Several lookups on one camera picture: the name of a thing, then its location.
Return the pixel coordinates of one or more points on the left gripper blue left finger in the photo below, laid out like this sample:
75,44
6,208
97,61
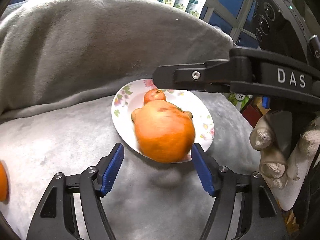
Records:
55,217

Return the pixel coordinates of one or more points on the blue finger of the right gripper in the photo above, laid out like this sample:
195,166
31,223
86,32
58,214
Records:
196,77
265,102

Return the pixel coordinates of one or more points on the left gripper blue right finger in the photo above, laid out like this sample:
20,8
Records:
260,216

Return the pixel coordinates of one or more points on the small mandarin with stem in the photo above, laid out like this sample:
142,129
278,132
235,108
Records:
154,94

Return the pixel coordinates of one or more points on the smooth large orange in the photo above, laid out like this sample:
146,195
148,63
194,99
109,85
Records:
4,184

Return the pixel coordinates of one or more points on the bumpy large orange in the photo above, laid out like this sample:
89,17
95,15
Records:
164,132

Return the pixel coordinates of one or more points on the white gloved right hand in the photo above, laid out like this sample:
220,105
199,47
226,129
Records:
287,142

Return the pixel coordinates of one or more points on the dark red box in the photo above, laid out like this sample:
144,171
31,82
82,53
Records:
252,114

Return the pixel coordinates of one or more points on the white floral plate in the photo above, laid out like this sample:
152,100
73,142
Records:
130,97

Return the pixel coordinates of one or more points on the grey fleece blanket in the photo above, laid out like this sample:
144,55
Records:
62,61

